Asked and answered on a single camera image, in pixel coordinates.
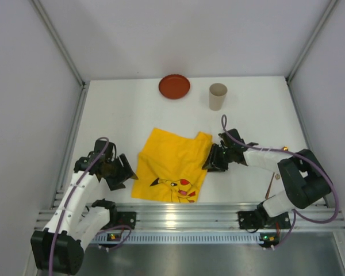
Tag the left aluminium frame post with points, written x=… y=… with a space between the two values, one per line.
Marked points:
x=47 y=22

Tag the slotted cable duct grey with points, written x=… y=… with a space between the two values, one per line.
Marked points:
x=114 y=238

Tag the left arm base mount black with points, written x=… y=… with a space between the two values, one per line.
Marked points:
x=122 y=219

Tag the red plastic plate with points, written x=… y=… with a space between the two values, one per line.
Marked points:
x=174 y=86

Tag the yellow Pikachu cloth placemat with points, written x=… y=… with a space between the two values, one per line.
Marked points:
x=169 y=167

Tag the aluminium frame post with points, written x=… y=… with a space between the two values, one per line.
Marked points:
x=47 y=22
x=314 y=34

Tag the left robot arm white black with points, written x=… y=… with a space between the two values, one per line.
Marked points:
x=84 y=212

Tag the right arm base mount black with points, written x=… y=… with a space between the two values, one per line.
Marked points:
x=254 y=220

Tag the right aluminium frame post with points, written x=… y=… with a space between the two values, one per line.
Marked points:
x=314 y=34

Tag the beige paper cup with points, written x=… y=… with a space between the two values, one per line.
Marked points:
x=217 y=95

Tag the copper fork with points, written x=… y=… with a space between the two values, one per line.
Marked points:
x=285 y=148

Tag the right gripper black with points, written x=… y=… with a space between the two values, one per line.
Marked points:
x=218 y=157

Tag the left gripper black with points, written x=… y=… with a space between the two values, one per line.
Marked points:
x=115 y=171

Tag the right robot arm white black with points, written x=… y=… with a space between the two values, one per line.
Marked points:
x=304 y=180

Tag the aluminium mounting rail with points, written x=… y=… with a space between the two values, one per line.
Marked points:
x=207 y=217

